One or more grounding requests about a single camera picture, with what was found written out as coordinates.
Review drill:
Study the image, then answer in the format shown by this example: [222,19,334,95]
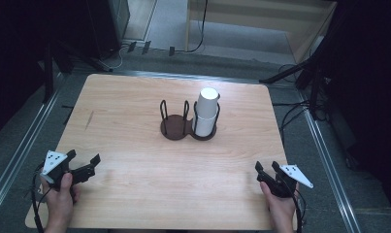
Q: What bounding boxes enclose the person's right hand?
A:
[259,181,300,228]

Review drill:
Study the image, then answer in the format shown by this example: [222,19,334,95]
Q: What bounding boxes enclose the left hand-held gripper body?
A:
[40,150,97,191]

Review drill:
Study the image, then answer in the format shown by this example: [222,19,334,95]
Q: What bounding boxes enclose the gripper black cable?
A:
[289,185,307,233]
[30,162,55,233]

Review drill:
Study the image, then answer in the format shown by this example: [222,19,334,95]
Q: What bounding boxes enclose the metal floor rail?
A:
[0,73,65,216]
[72,68,269,85]
[295,90,363,233]

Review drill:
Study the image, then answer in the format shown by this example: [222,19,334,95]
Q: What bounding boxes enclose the dark curtain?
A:
[323,0,391,213]
[0,0,88,144]

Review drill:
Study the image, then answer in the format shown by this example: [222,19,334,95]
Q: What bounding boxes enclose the person's left hand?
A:
[40,172,81,227]

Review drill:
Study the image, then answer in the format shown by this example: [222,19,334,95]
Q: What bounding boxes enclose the black metal stand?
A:
[42,38,114,105]
[258,48,327,121]

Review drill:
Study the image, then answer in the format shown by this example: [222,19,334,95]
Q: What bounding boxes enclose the black floor cables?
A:
[271,62,314,144]

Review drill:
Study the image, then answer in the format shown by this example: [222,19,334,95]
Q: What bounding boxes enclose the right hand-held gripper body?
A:
[256,163,314,199]

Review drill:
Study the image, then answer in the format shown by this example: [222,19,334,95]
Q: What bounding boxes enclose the white floor cable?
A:
[98,44,130,71]

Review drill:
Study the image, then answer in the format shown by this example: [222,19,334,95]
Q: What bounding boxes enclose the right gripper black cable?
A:
[289,185,307,233]

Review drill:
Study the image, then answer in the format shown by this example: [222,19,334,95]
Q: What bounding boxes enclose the dark brown wire cup holder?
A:
[159,99,221,142]

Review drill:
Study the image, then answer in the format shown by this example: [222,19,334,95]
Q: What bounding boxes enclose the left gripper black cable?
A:
[30,162,55,233]

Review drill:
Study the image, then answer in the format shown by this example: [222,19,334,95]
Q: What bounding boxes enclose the black cabinet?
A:
[85,0,131,60]

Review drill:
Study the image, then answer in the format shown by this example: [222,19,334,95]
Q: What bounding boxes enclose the white paper cup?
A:
[195,86,221,120]
[193,113,217,138]

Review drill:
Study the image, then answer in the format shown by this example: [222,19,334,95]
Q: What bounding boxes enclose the black hanging cable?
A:
[184,0,210,54]

